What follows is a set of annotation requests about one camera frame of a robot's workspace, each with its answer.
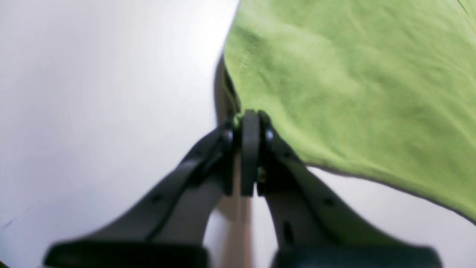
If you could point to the green T-shirt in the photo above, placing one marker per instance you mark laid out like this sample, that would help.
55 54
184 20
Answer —
375 89

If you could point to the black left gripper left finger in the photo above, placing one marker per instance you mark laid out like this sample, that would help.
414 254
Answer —
166 228

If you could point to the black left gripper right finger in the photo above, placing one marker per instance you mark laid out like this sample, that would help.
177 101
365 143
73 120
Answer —
315 228

